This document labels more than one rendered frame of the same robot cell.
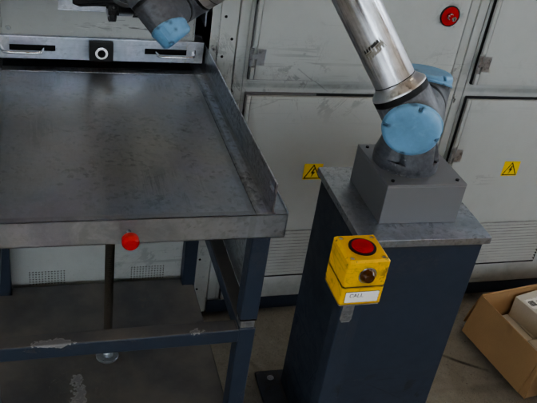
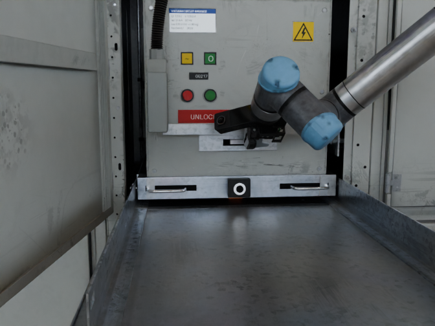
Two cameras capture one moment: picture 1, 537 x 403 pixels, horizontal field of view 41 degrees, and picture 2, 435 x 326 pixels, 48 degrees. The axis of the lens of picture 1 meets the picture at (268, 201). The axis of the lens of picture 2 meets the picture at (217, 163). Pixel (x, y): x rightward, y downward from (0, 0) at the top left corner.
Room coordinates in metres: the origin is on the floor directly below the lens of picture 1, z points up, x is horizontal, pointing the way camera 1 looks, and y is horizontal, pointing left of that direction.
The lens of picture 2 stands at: (0.50, 0.21, 1.16)
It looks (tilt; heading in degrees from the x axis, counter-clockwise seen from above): 9 degrees down; 15
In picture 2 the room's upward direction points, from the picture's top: straight up
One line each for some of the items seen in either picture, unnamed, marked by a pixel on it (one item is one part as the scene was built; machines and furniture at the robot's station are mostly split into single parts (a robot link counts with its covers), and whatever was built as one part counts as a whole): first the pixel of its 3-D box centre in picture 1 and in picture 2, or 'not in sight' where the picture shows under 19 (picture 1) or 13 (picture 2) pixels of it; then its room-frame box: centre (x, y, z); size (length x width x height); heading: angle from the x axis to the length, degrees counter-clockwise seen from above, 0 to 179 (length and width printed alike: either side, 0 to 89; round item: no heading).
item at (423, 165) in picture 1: (409, 142); not in sight; (1.50, -0.29, 0.90); 0.15 x 0.15 x 0.10
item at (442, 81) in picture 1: (420, 96); not in sight; (1.49, -0.29, 1.02); 0.13 x 0.12 x 0.14; 169
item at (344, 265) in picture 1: (356, 269); not in sight; (1.05, -0.17, 0.85); 0.08 x 0.08 x 0.10; 20
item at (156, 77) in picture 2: not in sight; (157, 96); (1.64, 0.67, 1.14); 0.08 x 0.05 x 0.17; 20
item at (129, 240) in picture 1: (129, 238); not in sight; (1.08, 0.24, 0.82); 0.04 x 0.03 x 0.03; 20
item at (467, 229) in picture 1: (399, 203); not in sight; (1.50, -0.31, 0.74); 0.32 x 0.32 x 0.02; 19
